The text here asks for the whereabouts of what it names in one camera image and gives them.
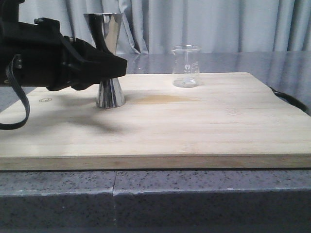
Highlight black board strap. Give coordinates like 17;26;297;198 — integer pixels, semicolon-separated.
268;86;310;116

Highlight wooden cutting board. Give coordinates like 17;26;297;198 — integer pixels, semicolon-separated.
0;73;311;170

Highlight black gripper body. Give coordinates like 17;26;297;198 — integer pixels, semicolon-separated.
0;0;83;91

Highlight steel jigger measuring cup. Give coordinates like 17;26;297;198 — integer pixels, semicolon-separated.
84;13;125;109

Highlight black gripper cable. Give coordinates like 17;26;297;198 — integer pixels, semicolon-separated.
0;54;31;131

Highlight grey curtain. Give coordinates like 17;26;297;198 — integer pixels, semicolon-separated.
19;0;311;54

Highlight glass beaker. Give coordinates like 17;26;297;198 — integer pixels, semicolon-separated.
172;45;201;88

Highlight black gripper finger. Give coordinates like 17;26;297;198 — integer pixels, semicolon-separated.
71;39;127;90
88;14;107;51

